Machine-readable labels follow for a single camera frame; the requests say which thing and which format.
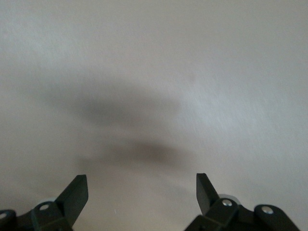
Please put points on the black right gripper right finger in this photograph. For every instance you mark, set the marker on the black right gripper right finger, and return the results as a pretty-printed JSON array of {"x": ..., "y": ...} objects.
[{"x": 216, "y": 214}]

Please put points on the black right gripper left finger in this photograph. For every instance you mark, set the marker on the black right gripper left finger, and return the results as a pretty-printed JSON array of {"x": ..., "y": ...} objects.
[{"x": 69, "y": 204}]

